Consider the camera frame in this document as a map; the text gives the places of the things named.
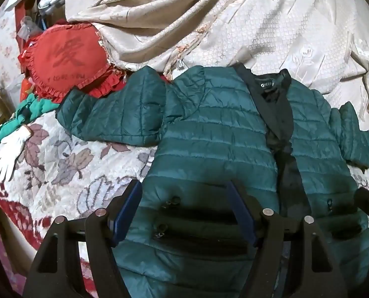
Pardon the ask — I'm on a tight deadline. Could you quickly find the green cloth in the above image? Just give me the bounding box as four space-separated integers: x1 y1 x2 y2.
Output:
0 94 61 146

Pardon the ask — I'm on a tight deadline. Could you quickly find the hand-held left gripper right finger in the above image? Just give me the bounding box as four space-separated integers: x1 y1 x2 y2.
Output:
225 179 349 298

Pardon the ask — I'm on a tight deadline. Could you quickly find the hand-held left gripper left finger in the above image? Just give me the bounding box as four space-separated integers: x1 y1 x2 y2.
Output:
22 179 143 298

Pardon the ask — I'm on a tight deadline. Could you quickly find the red heart-shaped frilled pillow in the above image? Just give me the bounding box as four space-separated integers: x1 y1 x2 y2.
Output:
18 22 129 104

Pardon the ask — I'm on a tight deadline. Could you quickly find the green puffer jacket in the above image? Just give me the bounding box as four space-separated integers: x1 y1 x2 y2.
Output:
56 63 369 298

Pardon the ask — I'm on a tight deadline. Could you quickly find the beige patterned curtain cloth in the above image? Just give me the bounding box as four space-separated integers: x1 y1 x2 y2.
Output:
65 0 369 131

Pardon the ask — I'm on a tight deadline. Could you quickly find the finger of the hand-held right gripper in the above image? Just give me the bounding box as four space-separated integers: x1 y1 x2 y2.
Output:
353 181 369 224

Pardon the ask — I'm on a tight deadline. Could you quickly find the white work glove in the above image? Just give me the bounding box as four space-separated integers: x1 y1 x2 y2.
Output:
0 125 33 182

